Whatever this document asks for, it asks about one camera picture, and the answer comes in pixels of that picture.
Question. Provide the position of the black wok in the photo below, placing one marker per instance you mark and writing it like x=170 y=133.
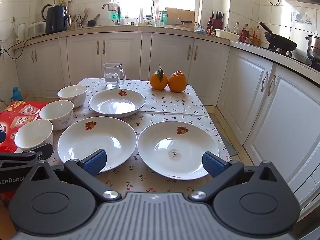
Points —
x=281 y=42

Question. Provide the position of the utensil holder with utensils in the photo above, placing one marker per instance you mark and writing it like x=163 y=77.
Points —
x=75 y=22

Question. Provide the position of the blue bottle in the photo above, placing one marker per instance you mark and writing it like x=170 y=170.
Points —
x=16 y=95

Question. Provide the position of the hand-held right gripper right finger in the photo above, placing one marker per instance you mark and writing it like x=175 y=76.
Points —
x=212 y=165

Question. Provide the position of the black air fryer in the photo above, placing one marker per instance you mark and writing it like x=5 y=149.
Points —
x=56 y=20

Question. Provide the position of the red bottle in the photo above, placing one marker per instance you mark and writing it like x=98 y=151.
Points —
x=244 y=35

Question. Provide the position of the red printed box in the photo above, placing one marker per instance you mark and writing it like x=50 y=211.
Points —
x=17 y=112

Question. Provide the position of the orange with green leaf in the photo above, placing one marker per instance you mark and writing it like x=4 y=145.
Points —
x=158 y=81

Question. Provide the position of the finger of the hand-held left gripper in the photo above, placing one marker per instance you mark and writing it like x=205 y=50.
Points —
x=32 y=152

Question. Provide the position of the white rectangular container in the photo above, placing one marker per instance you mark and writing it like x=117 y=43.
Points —
x=226 y=34

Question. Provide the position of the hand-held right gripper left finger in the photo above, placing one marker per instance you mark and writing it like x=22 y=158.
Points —
x=95 y=162

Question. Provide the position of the white ceramic bowl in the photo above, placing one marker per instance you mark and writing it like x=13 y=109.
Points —
x=32 y=136
x=72 y=97
x=56 y=116

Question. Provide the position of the white countertop appliance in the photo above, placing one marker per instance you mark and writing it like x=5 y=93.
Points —
x=36 y=29

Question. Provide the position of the yellow oil bottle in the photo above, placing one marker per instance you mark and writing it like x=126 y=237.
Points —
x=256 y=37

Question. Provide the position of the cherry print tablecloth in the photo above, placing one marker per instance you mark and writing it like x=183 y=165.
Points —
x=160 y=105

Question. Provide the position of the metal kitchen faucet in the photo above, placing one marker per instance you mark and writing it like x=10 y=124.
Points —
x=118 y=12

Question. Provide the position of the gas stove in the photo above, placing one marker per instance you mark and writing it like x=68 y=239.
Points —
x=300 y=57

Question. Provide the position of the white jug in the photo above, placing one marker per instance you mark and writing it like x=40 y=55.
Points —
x=20 y=31

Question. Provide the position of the white plate with fruit print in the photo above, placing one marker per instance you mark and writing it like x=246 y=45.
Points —
x=117 y=105
x=100 y=135
x=175 y=137

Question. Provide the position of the glass jar with floral print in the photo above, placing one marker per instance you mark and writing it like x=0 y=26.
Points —
x=148 y=20

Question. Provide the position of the kitchen countertop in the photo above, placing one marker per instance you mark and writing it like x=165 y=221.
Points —
x=105 y=28

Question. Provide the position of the black mortar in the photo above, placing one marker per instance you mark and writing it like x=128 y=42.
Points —
x=92 y=22

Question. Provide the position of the clear bottle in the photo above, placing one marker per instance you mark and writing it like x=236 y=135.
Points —
x=236 y=28

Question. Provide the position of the white kitchen base cabinets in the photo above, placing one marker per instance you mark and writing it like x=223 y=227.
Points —
x=120 y=55

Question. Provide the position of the bumpy orange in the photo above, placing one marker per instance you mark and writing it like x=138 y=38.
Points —
x=177 y=82

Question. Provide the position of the knife block with knives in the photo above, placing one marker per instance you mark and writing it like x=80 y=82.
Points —
x=217 y=22

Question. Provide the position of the steel pot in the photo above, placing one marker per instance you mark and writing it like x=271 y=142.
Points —
x=313 y=47

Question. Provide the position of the dark sauce bottle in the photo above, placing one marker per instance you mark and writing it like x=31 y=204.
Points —
x=209 y=27

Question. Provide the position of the clear glass mug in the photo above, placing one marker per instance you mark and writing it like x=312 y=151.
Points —
x=112 y=76

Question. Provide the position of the grey floor mat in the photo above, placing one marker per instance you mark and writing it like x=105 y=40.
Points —
x=228 y=145

